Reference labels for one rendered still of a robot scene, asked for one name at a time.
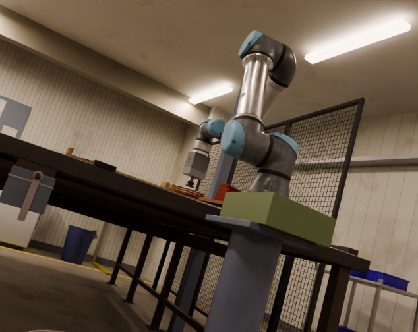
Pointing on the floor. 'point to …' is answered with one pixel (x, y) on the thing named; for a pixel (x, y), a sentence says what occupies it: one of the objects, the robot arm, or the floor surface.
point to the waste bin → (77, 244)
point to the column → (246, 275)
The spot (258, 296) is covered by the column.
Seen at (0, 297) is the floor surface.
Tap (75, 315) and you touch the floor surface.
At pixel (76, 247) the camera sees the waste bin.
